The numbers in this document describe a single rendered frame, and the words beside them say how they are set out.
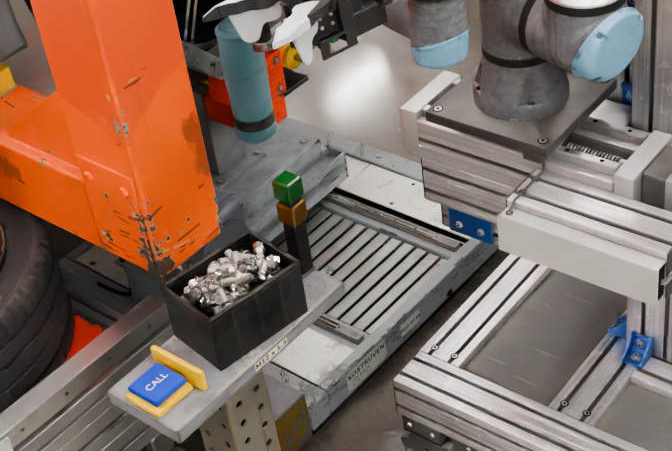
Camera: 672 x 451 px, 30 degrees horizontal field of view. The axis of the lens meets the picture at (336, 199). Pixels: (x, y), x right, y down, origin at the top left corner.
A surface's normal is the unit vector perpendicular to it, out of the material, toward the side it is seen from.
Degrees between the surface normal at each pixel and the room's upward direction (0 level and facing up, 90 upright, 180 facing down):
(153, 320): 90
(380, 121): 0
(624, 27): 97
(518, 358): 0
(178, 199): 90
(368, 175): 0
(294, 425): 90
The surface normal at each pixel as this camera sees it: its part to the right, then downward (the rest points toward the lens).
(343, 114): -0.12, -0.79
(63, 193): -0.63, 0.53
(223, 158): 0.77, 0.31
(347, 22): 0.59, 0.30
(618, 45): 0.62, 0.52
